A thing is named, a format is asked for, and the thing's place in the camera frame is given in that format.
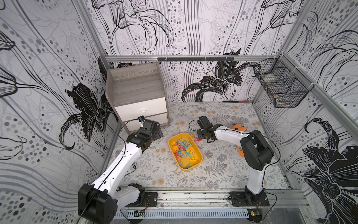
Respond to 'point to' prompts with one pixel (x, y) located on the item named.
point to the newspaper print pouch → (134, 166)
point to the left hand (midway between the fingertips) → (154, 135)
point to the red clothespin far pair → (197, 139)
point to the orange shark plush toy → (240, 128)
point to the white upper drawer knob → (143, 111)
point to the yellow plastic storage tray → (197, 153)
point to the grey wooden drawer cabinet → (135, 91)
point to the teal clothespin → (187, 153)
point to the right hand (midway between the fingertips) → (203, 131)
